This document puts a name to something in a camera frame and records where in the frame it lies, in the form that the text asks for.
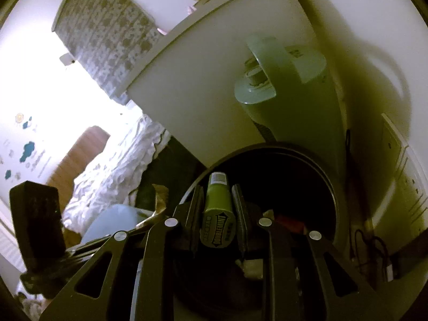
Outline tan paper bag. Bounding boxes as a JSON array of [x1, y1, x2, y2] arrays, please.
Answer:
[[144, 184, 169, 226]]

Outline white bedside cabinet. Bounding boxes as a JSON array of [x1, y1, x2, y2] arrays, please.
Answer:
[[122, 0, 317, 166]]

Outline wooden headboard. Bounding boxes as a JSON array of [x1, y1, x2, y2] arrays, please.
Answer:
[[47, 125, 110, 212]]

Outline white ruffled duvet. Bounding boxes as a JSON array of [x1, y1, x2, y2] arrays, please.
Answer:
[[62, 114, 171, 235]]

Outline white wall socket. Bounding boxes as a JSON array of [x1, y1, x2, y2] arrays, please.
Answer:
[[370, 113, 428, 254]]

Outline green tower fan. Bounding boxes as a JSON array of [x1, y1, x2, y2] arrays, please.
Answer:
[[234, 33, 345, 176]]

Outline green snack packet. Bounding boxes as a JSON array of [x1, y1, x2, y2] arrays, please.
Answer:
[[200, 172, 236, 249]]

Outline black trash bin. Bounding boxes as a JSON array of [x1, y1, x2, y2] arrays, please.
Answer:
[[178, 143, 347, 320]]

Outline round blue table cloth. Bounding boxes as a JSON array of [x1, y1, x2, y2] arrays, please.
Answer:
[[81, 204, 154, 243]]

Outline blue cloud wall stickers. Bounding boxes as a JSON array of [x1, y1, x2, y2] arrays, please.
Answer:
[[1, 113, 36, 183]]

